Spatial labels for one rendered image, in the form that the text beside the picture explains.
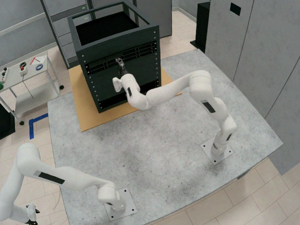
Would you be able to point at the tan flat board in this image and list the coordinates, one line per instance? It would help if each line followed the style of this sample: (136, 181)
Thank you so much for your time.
(87, 112)

